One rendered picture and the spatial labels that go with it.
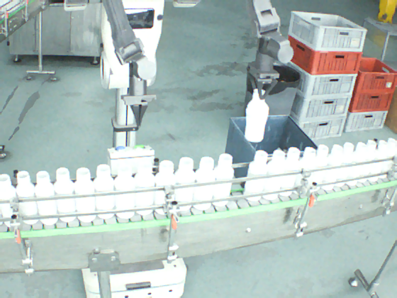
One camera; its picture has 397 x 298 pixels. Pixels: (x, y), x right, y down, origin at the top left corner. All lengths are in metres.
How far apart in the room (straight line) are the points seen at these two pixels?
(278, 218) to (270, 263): 1.18
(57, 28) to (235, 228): 3.89
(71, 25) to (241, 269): 3.35
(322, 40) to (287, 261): 1.77
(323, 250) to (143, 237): 1.71
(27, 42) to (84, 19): 0.79
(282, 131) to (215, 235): 0.88
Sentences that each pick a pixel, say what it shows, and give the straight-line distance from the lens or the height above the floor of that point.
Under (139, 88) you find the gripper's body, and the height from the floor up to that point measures 1.30.
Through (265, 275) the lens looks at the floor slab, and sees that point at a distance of 2.53.
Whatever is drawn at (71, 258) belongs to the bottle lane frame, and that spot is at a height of 0.87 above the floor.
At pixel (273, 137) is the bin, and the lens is 2.11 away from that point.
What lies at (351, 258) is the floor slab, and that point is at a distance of 2.83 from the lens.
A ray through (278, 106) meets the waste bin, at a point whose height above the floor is 0.43.
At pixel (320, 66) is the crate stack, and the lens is 3.57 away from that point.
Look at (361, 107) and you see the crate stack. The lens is 4.25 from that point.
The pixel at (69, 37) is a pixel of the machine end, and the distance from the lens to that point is 4.91.
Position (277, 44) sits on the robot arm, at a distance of 1.22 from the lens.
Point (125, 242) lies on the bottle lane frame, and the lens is 1.30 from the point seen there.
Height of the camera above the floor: 1.85
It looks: 32 degrees down
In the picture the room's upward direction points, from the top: 7 degrees clockwise
